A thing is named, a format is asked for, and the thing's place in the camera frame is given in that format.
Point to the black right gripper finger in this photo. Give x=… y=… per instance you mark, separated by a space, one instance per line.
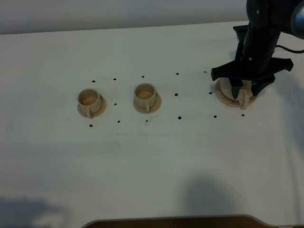
x=258 y=86
x=236 y=85

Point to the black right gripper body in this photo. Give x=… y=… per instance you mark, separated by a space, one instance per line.
x=253 y=60

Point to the beige clay teapot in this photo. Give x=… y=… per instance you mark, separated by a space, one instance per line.
x=237 y=92

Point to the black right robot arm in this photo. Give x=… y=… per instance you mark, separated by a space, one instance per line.
x=285 y=15

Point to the beige teapot saucer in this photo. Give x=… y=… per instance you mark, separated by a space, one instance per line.
x=222 y=98

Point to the beige middle cup saucer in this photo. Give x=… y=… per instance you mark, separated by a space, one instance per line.
x=153 y=108

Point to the beige cup saucer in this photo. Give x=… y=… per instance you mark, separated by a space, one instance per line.
x=102 y=106
x=153 y=108

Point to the beige middle teacup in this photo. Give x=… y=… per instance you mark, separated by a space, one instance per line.
x=145 y=97

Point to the beige teacup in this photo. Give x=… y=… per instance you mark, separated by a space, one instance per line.
x=85 y=93
x=145 y=97

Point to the beige left cup saucer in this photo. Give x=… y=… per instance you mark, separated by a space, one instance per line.
x=102 y=106

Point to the beige left teacup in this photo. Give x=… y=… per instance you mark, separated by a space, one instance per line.
x=85 y=93

